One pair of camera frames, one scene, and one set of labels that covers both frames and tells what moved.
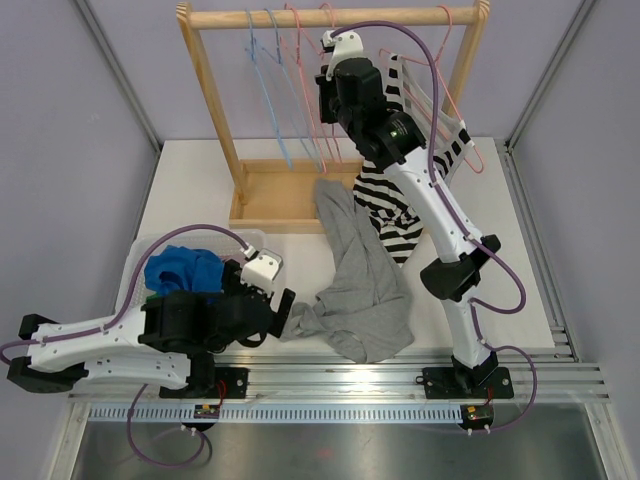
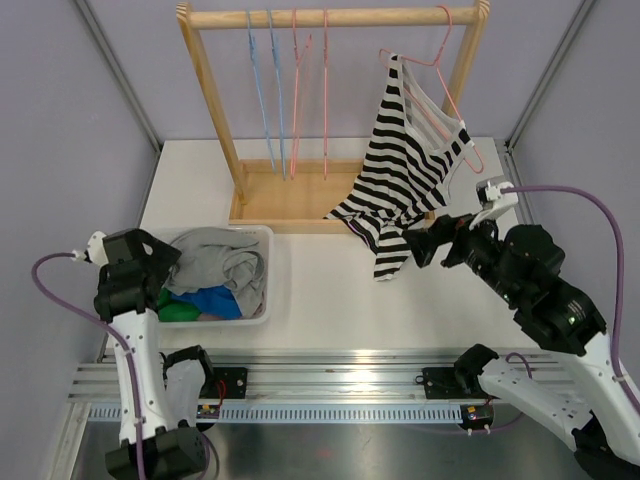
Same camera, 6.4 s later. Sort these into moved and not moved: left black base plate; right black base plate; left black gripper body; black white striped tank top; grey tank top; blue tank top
Moved: grey tank top; left black gripper body; blue tank top
Not moved: left black base plate; right black base plate; black white striped tank top
